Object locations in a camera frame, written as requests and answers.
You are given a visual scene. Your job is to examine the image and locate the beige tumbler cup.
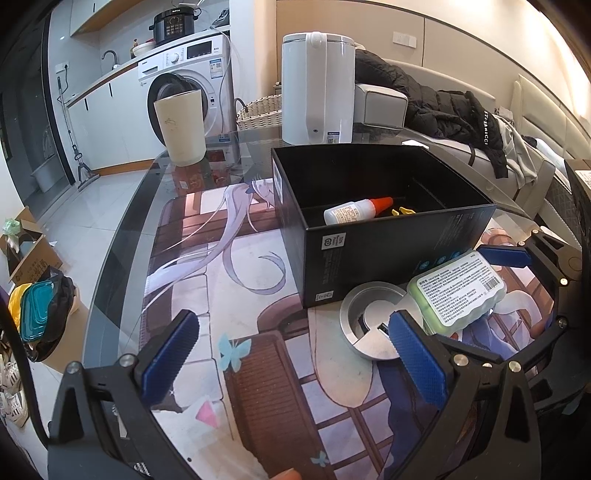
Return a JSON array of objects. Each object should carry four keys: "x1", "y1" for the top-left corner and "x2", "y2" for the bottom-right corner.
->
[{"x1": 153, "y1": 90, "x2": 207, "y2": 168}]

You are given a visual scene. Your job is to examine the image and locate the black pressure cooker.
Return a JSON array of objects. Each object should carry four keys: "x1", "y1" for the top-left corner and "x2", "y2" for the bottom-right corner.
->
[{"x1": 153, "y1": 4, "x2": 199, "y2": 46}]

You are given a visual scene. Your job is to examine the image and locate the wicker basket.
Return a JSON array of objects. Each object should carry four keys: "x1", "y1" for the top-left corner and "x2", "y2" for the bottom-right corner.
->
[{"x1": 235, "y1": 95, "x2": 283, "y2": 131}]

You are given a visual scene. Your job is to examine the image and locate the round silver metal ashtray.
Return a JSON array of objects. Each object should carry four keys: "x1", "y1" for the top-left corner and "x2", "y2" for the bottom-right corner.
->
[{"x1": 340, "y1": 281, "x2": 426, "y2": 361}]

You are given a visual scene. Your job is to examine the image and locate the green white labelled packet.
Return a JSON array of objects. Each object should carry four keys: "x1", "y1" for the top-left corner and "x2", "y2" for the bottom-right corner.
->
[{"x1": 406, "y1": 249, "x2": 508, "y2": 337}]

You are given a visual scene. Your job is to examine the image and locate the grey sofa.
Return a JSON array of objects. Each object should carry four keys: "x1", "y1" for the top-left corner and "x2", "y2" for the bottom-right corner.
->
[{"x1": 353, "y1": 58, "x2": 591, "y2": 241}]

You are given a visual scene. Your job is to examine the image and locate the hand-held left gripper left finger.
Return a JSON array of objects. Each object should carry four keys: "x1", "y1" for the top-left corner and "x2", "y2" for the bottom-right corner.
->
[{"x1": 48, "y1": 309, "x2": 201, "y2": 480}]

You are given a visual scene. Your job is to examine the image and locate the white kitchen counter cabinet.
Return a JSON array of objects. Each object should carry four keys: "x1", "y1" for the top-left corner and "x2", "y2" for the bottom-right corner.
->
[{"x1": 65, "y1": 58, "x2": 160, "y2": 176}]

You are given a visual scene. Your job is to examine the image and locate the teal plastic containers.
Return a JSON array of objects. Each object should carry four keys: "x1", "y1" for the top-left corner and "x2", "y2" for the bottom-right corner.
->
[{"x1": 18, "y1": 279, "x2": 61, "y2": 344}]

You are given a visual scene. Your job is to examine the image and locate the white washing machine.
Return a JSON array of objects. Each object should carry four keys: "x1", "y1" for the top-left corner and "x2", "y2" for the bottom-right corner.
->
[{"x1": 137, "y1": 33, "x2": 238, "y2": 158}]

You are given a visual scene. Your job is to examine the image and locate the dark quilted cushion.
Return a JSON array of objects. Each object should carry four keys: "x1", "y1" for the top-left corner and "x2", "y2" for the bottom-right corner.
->
[{"x1": 538, "y1": 178, "x2": 585, "y2": 245}]

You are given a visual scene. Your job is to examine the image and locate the printed desk mat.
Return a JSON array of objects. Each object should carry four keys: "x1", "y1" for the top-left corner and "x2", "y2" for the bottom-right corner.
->
[{"x1": 145, "y1": 178, "x2": 559, "y2": 480}]

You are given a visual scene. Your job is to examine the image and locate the dark door frame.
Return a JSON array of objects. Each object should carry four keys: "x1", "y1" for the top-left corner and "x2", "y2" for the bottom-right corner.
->
[{"x1": 0, "y1": 18, "x2": 75, "y2": 204}]

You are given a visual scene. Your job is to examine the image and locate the black cardboard box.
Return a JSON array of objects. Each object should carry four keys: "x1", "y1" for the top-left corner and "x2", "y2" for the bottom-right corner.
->
[{"x1": 270, "y1": 145, "x2": 497, "y2": 310}]

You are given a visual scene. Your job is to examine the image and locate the black box white label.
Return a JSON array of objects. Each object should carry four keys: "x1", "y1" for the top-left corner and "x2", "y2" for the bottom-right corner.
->
[{"x1": 564, "y1": 159, "x2": 591, "y2": 217}]

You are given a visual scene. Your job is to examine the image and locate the black trash bag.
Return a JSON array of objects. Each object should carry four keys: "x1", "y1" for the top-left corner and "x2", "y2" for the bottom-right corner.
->
[{"x1": 7, "y1": 270, "x2": 77, "y2": 363}]

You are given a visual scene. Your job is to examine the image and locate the white wall cabinet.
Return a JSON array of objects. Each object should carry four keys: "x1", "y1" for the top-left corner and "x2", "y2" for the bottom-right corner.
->
[{"x1": 69, "y1": 0, "x2": 153, "y2": 35}]

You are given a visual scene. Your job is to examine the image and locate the black puffer jacket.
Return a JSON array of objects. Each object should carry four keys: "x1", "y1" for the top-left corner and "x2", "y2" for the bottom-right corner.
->
[{"x1": 355, "y1": 48, "x2": 504, "y2": 178}]

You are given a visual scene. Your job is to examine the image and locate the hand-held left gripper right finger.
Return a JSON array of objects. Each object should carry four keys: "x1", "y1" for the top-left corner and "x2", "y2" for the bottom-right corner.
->
[{"x1": 388, "y1": 309, "x2": 543, "y2": 480}]

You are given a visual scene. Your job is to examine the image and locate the grey mop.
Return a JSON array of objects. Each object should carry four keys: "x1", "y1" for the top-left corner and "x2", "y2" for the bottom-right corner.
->
[{"x1": 56, "y1": 76, "x2": 100, "y2": 192}]

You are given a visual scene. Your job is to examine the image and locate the white glue bottle orange cap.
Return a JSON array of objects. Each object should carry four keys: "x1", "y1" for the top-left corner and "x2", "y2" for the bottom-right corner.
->
[{"x1": 323, "y1": 196, "x2": 394, "y2": 226}]

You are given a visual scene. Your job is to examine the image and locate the brown cardboard carton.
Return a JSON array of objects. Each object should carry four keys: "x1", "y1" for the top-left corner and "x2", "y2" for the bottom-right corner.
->
[{"x1": 32, "y1": 286, "x2": 90, "y2": 374}]

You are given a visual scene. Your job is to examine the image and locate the white electric kettle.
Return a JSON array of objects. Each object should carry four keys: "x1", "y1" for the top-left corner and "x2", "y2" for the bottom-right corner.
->
[{"x1": 281, "y1": 31, "x2": 357, "y2": 147}]

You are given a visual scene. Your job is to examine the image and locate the open cardboard box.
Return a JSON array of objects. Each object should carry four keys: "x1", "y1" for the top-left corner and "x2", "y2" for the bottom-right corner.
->
[{"x1": 0, "y1": 205, "x2": 65, "y2": 287}]

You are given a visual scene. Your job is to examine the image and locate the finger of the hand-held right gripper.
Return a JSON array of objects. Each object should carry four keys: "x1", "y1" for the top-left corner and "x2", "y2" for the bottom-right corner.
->
[
  {"x1": 434, "y1": 316, "x2": 573, "y2": 370},
  {"x1": 478, "y1": 226, "x2": 583, "y2": 288}
]

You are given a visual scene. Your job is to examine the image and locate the white plastic bin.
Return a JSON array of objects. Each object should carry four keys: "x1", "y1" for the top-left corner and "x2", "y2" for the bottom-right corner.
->
[{"x1": 31, "y1": 159, "x2": 58, "y2": 192}]

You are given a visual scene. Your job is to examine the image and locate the black cable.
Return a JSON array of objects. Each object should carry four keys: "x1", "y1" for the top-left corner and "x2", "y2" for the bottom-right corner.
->
[{"x1": 0, "y1": 302, "x2": 51, "y2": 444}]

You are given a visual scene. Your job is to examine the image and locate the grey garment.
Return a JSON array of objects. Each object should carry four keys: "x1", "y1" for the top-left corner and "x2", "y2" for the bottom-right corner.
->
[{"x1": 501, "y1": 117, "x2": 557, "y2": 190}]

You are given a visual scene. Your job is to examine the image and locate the white shoes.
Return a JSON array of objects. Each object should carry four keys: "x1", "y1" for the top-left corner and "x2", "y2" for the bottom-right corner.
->
[{"x1": 0, "y1": 360, "x2": 28, "y2": 428}]

